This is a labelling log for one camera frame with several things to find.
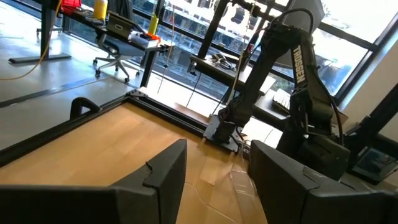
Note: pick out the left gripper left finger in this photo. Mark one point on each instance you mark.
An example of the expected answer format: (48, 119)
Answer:
(93, 205)

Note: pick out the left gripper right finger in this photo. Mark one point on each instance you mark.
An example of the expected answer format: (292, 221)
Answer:
(295, 199)

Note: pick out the clear plastic tray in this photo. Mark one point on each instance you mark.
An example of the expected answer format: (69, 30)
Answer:
(217, 193)

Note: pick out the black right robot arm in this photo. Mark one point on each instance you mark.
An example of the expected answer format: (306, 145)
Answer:
(264, 68)

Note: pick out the dark tablet screen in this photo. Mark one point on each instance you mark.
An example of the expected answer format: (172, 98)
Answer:
(373, 163)

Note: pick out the white keyboard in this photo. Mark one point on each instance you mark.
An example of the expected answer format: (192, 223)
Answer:
(281, 99)

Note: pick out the grey monitor back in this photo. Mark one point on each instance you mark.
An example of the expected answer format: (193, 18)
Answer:
(314, 12)

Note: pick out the grey office chair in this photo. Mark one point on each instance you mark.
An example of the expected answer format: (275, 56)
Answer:
(118, 49)

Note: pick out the orange tool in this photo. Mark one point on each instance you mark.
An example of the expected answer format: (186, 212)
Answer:
(152, 37)

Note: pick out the black standing desk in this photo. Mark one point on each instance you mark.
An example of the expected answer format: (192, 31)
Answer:
(46, 31)

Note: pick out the grey equipment box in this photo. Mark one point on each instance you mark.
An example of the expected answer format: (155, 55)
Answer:
(119, 26)

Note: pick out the yellow green spray bottle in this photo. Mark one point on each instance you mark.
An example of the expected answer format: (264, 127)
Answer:
(153, 25)

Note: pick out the red object on desk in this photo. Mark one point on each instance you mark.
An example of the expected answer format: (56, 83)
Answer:
(71, 4)

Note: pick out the black aluminium upright post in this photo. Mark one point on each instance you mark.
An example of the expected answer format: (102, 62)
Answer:
(376, 118)

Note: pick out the black aluminium table frame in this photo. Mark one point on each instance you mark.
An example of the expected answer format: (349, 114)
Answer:
(46, 135)

